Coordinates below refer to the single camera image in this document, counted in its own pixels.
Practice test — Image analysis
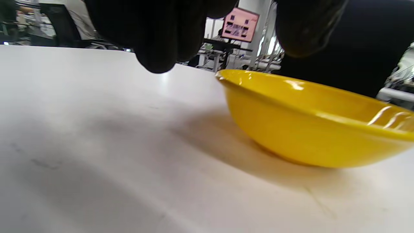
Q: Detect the person's left hand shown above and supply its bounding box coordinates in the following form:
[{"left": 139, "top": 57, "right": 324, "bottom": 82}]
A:
[{"left": 84, "top": 0, "right": 348, "bottom": 74}]

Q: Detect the yellow plastic bowl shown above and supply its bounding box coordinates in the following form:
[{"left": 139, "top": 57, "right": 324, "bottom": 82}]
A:
[{"left": 215, "top": 69, "right": 414, "bottom": 169}]

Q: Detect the pink screen monitor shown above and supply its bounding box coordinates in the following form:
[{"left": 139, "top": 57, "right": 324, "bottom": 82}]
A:
[{"left": 221, "top": 7, "right": 260, "bottom": 43}]

